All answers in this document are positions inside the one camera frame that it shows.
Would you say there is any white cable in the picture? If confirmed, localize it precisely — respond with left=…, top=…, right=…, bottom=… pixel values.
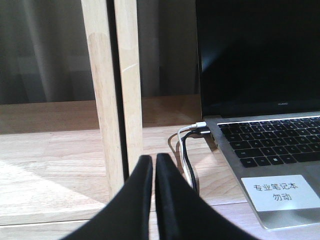
left=176, top=121, right=208, bottom=188

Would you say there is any wooden shelf unit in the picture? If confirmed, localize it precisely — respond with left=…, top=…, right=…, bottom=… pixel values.
left=0, top=0, right=320, bottom=240

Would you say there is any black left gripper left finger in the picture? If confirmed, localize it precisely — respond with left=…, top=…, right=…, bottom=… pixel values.
left=64, top=155, right=153, bottom=240

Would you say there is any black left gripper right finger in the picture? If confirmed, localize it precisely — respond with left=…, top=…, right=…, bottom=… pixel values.
left=155, top=153, right=255, bottom=240

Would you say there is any grey curtain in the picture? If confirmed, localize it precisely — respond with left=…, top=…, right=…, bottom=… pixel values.
left=0, top=0, right=199, bottom=104

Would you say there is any black usb hub cable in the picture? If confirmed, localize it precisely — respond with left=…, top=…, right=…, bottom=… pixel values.
left=181, top=128, right=211, bottom=198

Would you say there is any silver laptop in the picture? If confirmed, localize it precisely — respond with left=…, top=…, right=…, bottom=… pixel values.
left=195, top=0, right=320, bottom=230

